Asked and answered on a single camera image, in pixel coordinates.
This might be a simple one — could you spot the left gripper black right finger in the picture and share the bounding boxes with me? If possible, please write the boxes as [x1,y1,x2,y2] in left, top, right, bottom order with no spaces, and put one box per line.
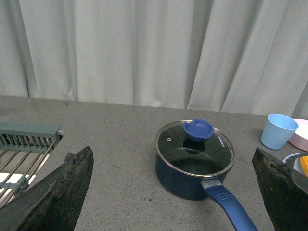
[252,148,308,231]

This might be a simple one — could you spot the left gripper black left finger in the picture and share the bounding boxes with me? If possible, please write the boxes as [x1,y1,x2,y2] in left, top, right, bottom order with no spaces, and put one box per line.
[0,146,94,231]

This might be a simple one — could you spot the yellow corn cob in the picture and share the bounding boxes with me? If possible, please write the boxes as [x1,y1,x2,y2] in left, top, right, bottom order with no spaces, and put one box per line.
[299,156,308,177]

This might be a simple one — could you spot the glass lid with blue knob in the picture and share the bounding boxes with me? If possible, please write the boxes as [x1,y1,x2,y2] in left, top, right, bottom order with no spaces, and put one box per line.
[155,119,235,178]

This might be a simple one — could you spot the dark blue saucepan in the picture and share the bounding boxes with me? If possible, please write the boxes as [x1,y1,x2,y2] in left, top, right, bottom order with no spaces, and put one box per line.
[155,120,258,231]

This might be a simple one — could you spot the light blue plastic plate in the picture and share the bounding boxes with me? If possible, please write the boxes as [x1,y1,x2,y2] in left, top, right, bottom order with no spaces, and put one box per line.
[283,153,308,177]

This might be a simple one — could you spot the pink plastic bowl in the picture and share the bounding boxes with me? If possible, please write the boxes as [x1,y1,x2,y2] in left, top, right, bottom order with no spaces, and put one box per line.
[289,119,308,152]

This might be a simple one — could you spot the light blue plastic cup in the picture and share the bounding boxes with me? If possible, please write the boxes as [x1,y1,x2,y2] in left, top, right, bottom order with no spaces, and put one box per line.
[261,113,299,150]

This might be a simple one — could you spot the green dish drying rack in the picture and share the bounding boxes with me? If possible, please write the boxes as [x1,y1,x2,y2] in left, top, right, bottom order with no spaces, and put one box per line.
[0,122,64,206]

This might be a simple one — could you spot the white curtain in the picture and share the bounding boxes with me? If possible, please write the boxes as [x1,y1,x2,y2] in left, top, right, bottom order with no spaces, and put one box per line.
[0,0,308,118]

